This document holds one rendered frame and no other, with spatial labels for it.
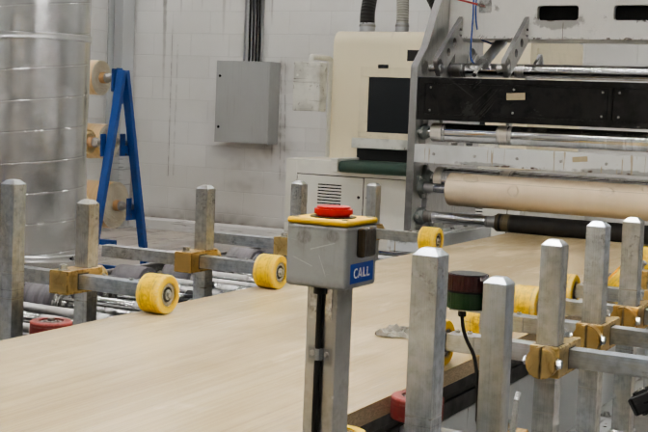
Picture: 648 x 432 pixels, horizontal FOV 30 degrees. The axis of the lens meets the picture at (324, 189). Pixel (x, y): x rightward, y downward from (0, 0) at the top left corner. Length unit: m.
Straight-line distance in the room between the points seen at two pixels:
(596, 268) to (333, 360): 1.01
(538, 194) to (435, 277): 2.92
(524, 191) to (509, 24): 0.70
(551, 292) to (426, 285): 0.50
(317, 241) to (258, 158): 10.80
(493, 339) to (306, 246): 0.56
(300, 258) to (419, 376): 0.32
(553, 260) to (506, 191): 2.49
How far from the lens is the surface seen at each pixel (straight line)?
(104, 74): 8.80
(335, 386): 1.25
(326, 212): 1.23
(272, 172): 11.94
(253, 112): 11.79
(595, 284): 2.19
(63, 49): 5.56
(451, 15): 4.81
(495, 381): 1.73
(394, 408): 1.83
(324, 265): 1.22
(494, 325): 1.72
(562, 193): 4.36
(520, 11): 4.71
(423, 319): 1.48
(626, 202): 4.29
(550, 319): 1.96
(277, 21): 11.95
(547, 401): 1.98
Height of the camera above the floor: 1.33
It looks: 4 degrees down
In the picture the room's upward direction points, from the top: 2 degrees clockwise
